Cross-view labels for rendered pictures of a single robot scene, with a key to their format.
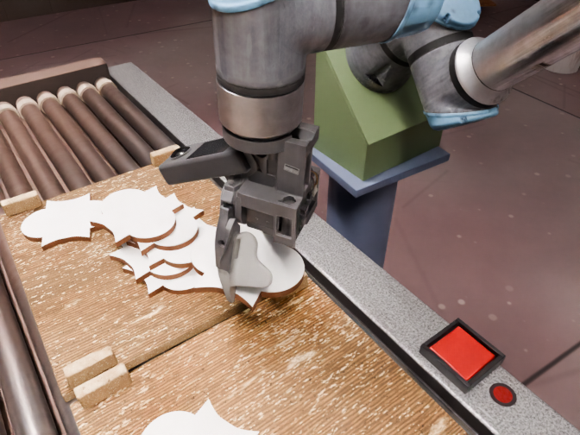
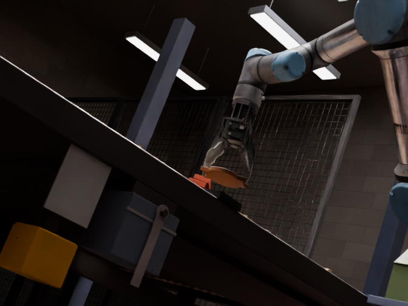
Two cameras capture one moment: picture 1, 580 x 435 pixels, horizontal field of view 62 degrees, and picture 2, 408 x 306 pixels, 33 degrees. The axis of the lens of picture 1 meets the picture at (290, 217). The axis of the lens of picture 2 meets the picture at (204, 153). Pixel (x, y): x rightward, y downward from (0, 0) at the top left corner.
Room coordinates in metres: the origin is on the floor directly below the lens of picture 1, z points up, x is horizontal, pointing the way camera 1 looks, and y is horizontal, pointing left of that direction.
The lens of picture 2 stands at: (0.11, -1.68, 0.58)
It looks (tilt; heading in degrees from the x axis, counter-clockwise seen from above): 16 degrees up; 83
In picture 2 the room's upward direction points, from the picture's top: 21 degrees clockwise
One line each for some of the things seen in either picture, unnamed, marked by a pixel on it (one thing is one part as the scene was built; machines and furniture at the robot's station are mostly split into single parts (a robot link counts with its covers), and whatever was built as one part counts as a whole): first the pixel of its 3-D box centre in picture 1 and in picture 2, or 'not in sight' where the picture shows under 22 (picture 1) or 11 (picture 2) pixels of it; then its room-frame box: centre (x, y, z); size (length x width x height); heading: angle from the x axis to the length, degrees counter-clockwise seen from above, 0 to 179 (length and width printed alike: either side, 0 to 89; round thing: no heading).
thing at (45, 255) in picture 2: not in sight; (55, 212); (0.06, -0.45, 0.74); 0.09 x 0.08 x 0.24; 36
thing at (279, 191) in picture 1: (268, 175); (238, 124); (0.39, 0.02, 1.19); 0.09 x 0.08 x 0.12; 68
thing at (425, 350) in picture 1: (461, 354); (218, 199); (0.37, -0.22, 0.92); 0.08 x 0.08 x 0.02; 36
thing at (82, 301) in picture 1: (140, 245); not in sight; (0.57, 0.24, 0.93); 0.41 x 0.35 x 0.02; 35
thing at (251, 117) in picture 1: (261, 98); (249, 98); (0.39, 0.02, 1.27); 0.08 x 0.08 x 0.05
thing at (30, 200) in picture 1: (22, 204); not in sight; (0.65, 0.46, 0.95); 0.06 x 0.02 x 0.03; 125
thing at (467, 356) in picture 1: (461, 354); not in sight; (0.37, -0.22, 0.92); 0.06 x 0.06 x 0.01; 36
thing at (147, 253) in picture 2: not in sight; (130, 234); (0.21, -0.35, 0.77); 0.14 x 0.11 x 0.18; 36
